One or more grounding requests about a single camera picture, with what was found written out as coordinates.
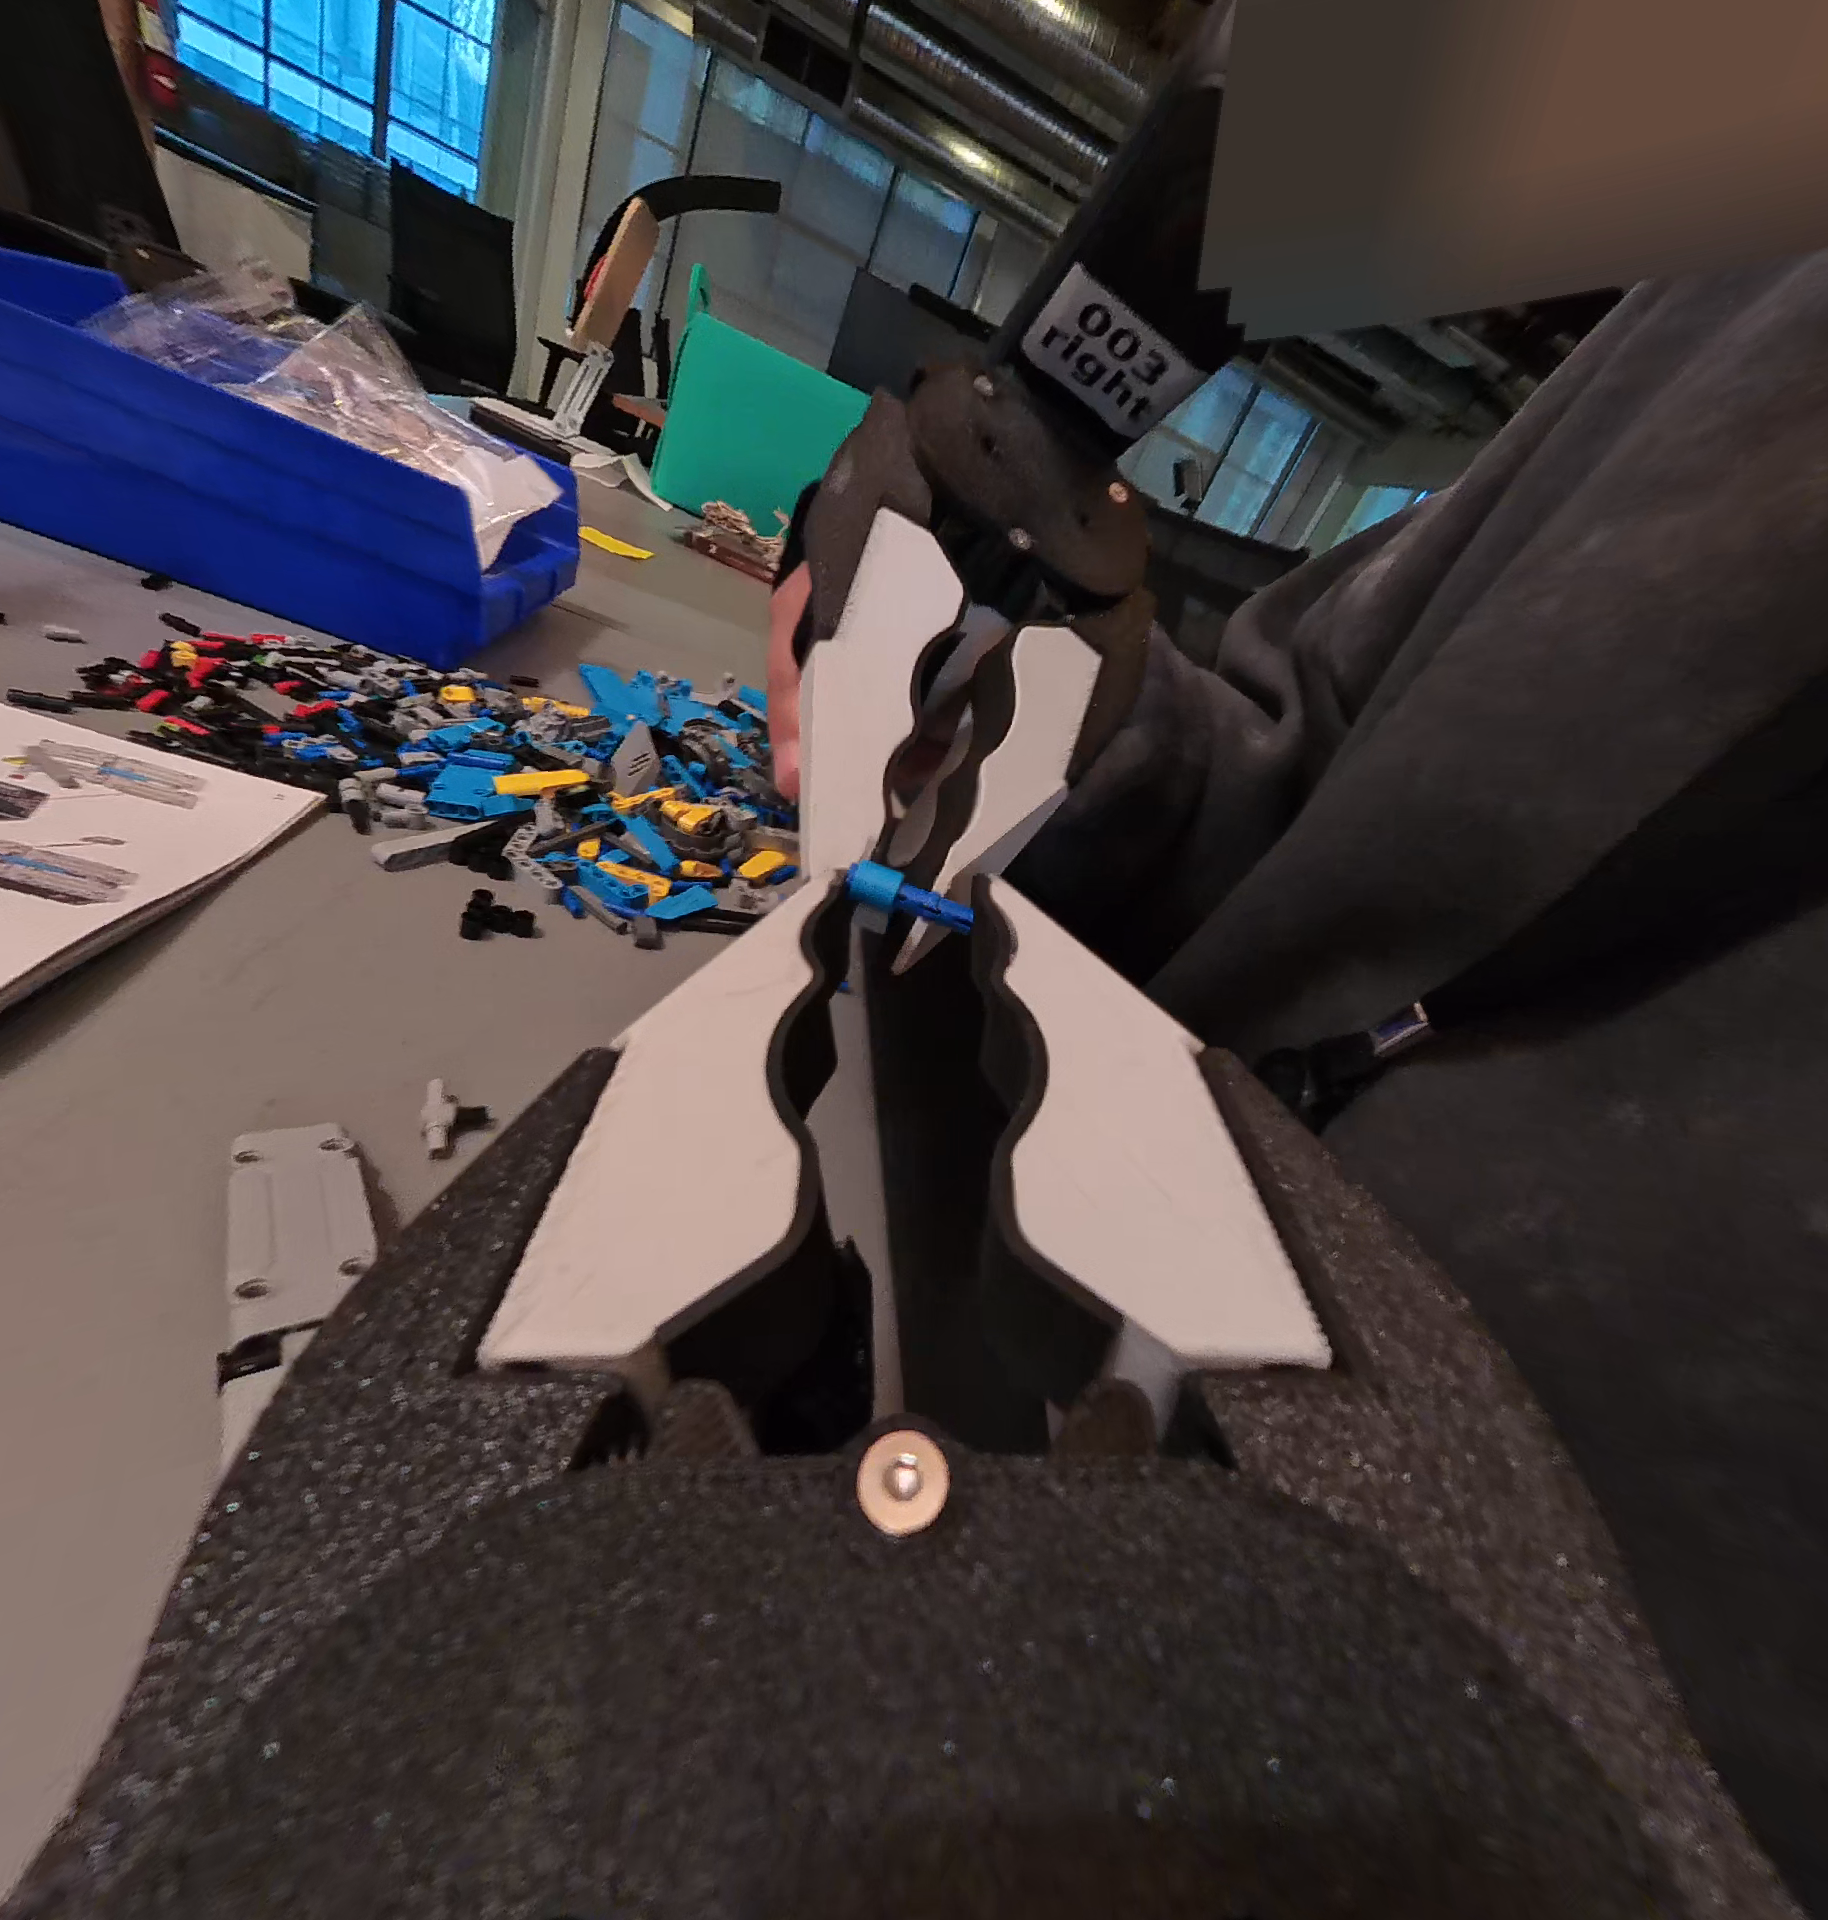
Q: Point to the black monitor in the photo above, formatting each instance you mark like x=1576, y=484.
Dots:
x=448, y=255

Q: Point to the grey toy connector with pin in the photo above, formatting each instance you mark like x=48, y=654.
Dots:
x=441, y=1112

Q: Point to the grey desk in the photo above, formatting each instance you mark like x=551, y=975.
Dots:
x=177, y=1051

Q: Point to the person's right hand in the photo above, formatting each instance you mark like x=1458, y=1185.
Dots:
x=783, y=690

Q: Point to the black toy connector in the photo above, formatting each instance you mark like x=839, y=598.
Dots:
x=493, y=916

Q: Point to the blue storage bin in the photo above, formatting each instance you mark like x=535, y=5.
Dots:
x=223, y=495

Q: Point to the silver ventilation duct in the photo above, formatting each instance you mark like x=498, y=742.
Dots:
x=989, y=90

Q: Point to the small brown wooden model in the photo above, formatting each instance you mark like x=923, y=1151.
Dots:
x=742, y=535

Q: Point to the yellow tape strip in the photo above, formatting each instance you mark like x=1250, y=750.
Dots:
x=612, y=542

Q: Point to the wooden and black chair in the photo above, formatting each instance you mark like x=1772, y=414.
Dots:
x=627, y=261

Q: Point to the green plastic tote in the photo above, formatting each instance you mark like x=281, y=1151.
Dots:
x=747, y=420

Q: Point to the pile of toy building pieces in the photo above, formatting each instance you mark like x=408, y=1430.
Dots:
x=552, y=765

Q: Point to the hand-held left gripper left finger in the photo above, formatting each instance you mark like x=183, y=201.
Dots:
x=672, y=1185

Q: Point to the blue toy pin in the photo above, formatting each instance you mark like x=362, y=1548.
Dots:
x=914, y=901

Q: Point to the crumpled clear plastic bag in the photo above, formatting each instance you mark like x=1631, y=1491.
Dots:
x=327, y=376

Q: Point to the grey toy panel assembly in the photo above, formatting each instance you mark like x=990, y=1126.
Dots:
x=291, y=1245

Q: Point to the red fire extinguisher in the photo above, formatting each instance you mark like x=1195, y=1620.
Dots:
x=157, y=45

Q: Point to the white instruction booklet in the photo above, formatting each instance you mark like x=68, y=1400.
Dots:
x=87, y=855

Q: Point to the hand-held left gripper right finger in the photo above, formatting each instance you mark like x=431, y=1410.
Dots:
x=1137, y=1185

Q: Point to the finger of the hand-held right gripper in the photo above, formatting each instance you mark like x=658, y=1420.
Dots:
x=861, y=676
x=1041, y=721

